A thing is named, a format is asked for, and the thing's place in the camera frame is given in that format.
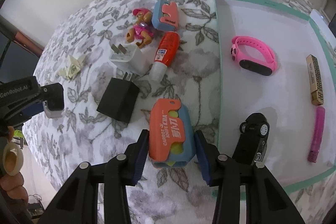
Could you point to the red correction fluid bottle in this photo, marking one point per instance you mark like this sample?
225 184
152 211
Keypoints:
165 54

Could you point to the floral plush blanket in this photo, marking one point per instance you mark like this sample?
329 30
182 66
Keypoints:
83 134

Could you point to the black toy car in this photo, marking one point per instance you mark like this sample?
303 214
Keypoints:
252 143

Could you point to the white wall charger plug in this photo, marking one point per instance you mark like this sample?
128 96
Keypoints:
129 58

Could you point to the teal rimmed white tray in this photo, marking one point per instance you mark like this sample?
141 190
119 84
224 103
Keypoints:
284 96

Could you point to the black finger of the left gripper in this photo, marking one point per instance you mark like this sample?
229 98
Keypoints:
32 110
53 96

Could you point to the person's left hand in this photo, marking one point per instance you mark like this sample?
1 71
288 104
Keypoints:
12 181

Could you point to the cream plastic hair claw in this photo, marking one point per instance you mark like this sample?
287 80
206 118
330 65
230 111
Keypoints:
72 67

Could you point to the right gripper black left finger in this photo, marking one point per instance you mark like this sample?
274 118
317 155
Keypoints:
136 155

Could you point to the black wall charger plug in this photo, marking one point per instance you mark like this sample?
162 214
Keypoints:
119 99

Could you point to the pink band smartwatch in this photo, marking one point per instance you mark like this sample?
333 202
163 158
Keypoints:
253 55

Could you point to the pink plastic stick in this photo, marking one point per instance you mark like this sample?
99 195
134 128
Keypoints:
317 134

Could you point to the small blue orange carrot knife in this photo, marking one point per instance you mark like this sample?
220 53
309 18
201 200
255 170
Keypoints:
165 16

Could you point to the brown pink puppy figure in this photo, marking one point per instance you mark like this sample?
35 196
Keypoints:
142 29

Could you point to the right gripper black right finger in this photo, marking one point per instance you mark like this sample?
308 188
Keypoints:
207 155

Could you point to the large orange blue carrot knife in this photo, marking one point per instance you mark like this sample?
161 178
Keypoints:
171 136

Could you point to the small brown cardboard box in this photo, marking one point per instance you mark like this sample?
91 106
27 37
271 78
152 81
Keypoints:
316 90

